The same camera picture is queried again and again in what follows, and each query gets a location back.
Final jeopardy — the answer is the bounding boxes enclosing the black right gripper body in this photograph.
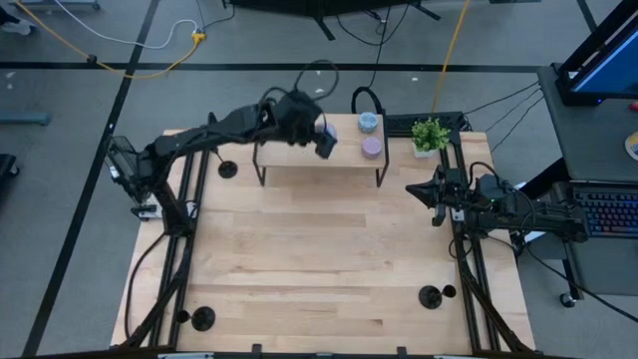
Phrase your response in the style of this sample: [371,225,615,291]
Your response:
[434,165,475,225]

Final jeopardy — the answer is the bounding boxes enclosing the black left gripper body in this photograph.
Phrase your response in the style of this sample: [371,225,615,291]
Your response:
[272,89,324,146]

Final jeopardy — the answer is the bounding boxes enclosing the pink patterned tin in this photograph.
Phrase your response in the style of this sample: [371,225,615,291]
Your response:
[361,137,384,161]

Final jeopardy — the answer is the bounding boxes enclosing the blue floral patterned tin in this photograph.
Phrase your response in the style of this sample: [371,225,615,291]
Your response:
[357,111,380,135]

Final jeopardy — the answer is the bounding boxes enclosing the black candlestick holder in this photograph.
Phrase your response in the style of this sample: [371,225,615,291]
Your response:
[211,148,239,180]
[418,283,458,311]
[176,306,217,333]

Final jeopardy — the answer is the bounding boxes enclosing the wooden shelf riser black legs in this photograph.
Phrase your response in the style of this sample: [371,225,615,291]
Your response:
[251,113,391,189]

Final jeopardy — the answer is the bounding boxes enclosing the green plant in white pot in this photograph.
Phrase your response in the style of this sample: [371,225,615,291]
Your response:
[411,117,453,160]

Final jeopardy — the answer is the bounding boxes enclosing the black power strip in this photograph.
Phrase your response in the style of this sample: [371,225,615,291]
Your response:
[386,112,468,139]

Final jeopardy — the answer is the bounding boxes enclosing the grey computer desk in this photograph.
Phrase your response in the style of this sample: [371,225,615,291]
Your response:
[517,64,638,308]

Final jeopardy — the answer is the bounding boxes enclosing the backlit black keyboard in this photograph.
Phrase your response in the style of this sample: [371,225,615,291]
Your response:
[571,186,638,239]

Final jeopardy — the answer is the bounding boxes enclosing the round yellow white disc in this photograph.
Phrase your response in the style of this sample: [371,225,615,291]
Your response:
[623,131,638,162]

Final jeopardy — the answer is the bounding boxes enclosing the black computer monitor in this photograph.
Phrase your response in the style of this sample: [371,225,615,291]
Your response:
[553,0,638,107]

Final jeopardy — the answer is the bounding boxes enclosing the grey cart base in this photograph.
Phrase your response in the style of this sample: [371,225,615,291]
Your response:
[19,0,102,12]

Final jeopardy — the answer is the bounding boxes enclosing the grey metal bar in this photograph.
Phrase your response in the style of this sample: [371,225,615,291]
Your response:
[0,112,52,127]

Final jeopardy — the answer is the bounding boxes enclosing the black chair base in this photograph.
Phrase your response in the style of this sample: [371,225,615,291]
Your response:
[0,153,21,180]

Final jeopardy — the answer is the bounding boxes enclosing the person's shoe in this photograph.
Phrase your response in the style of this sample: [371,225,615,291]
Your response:
[0,7,36,37]

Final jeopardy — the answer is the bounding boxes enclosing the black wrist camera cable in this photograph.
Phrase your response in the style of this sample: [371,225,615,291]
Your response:
[293,58,341,104]

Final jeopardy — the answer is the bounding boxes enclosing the thick black cable loop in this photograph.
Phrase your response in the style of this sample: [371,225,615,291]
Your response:
[351,85,385,117]

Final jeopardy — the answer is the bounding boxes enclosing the thin black cable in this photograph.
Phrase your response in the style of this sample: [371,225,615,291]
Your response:
[484,88,543,133]
[366,2,395,91]
[465,81,541,116]
[489,96,545,152]

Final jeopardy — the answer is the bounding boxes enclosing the black aluminium side frame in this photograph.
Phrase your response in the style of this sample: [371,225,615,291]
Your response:
[119,142,213,350]
[441,130,537,353]

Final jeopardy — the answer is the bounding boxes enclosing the yellow extension cable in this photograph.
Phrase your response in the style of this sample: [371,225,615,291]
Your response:
[431,0,471,114]
[12,0,207,80]

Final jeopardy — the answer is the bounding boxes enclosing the white cable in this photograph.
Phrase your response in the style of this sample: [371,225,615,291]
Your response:
[53,0,200,51]

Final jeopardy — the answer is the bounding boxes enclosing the black arm base cable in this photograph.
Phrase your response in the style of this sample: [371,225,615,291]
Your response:
[123,231,169,341]
[522,243,638,325]

